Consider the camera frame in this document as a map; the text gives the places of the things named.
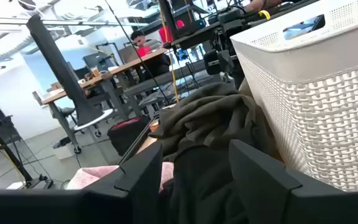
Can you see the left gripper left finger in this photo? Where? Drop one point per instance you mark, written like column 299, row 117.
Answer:
column 141, row 186

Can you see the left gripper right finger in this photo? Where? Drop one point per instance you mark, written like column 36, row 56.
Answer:
column 259, row 186

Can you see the pink towel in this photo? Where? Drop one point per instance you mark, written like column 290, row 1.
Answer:
column 89, row 175

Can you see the large black garment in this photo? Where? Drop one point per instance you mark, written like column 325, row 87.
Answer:
column 204, row 186

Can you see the dark olive hoodie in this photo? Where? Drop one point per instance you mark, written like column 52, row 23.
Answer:
column 210, row 115

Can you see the white woven plastic basket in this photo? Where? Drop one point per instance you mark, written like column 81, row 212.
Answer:
column 322, row 109

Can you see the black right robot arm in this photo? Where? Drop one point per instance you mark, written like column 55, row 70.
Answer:
column 211, row 62

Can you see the black and red case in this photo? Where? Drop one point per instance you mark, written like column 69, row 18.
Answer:
column 126, row 137

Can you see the black office chair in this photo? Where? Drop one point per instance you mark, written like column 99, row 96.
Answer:
column 67, row 111

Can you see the wooden desk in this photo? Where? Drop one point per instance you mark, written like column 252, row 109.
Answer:
column 126, row 67

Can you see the white round stand base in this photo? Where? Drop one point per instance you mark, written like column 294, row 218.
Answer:
column 61, row 71

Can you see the person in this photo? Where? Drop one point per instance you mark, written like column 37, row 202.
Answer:
column 140, row 39

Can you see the red container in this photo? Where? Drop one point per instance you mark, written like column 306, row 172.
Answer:
column 166, row 32

